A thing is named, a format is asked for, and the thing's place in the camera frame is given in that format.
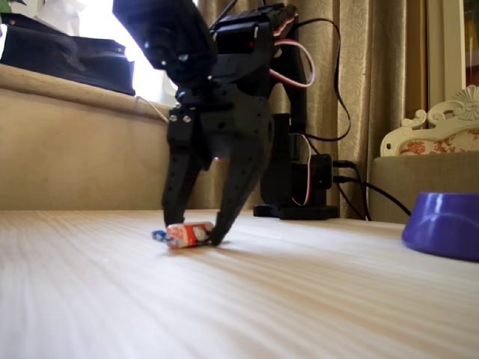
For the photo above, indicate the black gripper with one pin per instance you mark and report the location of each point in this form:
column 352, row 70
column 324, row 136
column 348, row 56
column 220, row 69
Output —
column 221, row 125

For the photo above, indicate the candy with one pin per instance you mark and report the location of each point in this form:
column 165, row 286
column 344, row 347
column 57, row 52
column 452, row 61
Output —
column 185, row 235

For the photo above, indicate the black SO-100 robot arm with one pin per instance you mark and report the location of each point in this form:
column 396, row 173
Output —
column 318, row 175

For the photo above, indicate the purple plastic bowl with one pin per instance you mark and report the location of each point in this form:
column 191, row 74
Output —
column 445, row 224

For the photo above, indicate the beige upholstered bench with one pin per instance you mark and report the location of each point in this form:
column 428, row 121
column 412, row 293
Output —
column 75, row 157

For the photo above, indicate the black gripper-mounted webcam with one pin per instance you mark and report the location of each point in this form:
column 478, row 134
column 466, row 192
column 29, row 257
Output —
column 168, row 33

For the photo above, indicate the olive sofa back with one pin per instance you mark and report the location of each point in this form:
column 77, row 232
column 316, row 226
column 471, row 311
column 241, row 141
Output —
column 396, row 179

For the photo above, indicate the black fabric bag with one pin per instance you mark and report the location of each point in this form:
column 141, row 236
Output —
column 67, row 60

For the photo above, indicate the beige patterned curtain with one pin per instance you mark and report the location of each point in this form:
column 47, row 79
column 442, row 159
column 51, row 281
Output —
column 374, row 56

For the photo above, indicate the white door frame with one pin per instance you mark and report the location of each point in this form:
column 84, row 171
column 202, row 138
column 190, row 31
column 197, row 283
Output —
column 445, row 56

